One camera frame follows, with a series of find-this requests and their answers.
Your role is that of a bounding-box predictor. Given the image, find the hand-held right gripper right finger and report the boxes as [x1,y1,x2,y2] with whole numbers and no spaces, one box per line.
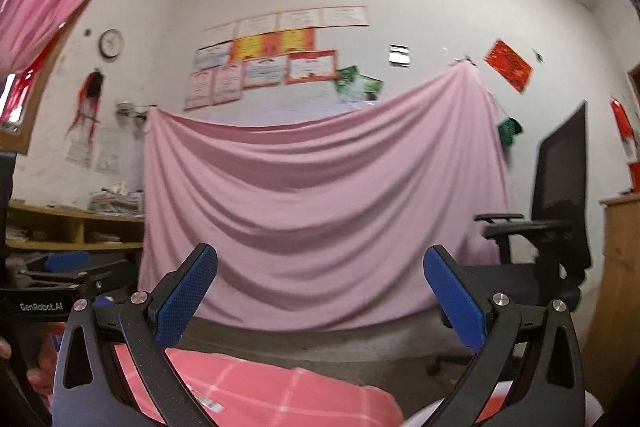
[422,244,586,427]

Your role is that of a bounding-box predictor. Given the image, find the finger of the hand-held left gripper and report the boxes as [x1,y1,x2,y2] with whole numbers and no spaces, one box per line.
[20,250,141,294]

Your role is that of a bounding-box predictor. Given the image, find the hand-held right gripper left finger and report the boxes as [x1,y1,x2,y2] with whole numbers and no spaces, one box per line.
[52,243,219,427]

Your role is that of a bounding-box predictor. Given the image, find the person's left hand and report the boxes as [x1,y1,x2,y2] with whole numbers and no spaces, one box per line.
[26,324,63,388]

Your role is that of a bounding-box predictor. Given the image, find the wooden shelf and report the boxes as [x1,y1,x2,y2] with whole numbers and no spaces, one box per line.
[5,199,146,254]

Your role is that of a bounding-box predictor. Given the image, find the stack of papers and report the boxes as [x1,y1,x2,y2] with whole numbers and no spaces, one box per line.
[89,184,146,216]

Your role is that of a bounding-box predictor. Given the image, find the pink checked blanket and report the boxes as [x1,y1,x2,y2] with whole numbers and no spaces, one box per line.
[47,341,406,427]

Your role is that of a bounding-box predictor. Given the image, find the black office chair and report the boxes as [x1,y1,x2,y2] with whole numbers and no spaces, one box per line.
[427,101,593,376]

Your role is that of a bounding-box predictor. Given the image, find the pink hanging cloth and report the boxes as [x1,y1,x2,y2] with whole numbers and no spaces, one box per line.
[137,59,512,333]

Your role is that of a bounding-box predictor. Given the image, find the wooden cabinet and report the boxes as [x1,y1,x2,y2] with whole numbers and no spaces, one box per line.
[597,193,640,414]

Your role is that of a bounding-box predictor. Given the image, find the red hanging ornament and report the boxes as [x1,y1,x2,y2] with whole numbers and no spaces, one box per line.
[70,67,105,134]

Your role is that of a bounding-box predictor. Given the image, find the green hanging bag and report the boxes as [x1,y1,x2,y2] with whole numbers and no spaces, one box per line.
[496,117,525,148]

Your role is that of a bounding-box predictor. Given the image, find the red hanging bag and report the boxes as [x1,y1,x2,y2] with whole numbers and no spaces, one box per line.
[610,97,640,194]

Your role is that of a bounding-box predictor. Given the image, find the dark wooden framed picture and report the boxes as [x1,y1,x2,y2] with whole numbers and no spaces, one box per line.
[626,62,640,108]

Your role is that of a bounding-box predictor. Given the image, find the white wall paper sheet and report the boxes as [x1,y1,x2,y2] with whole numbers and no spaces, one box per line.
[95,132,127,174]
[65,128,96,170]

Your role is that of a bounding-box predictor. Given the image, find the wooden window frame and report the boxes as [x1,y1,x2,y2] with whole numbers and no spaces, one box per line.
[0,14,81,156]

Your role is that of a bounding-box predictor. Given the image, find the metal wall bracket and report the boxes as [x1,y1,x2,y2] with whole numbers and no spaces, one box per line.
[116,101,152,122]

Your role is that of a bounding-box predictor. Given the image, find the round wall clock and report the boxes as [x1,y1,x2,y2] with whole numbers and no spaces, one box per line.
[98,29,125,60]

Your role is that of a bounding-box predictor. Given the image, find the green wall pictures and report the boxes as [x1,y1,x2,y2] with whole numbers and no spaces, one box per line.
[335,65,385,106]

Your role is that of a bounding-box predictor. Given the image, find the red wall poster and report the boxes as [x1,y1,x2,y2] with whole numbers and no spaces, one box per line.
[483,38,535,94]

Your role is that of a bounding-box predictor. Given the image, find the small white wall panel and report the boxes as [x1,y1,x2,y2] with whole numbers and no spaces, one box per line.
[388,44,411,68]

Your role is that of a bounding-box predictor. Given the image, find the group of wall certificates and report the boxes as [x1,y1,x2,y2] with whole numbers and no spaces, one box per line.
[182,5,370,112]

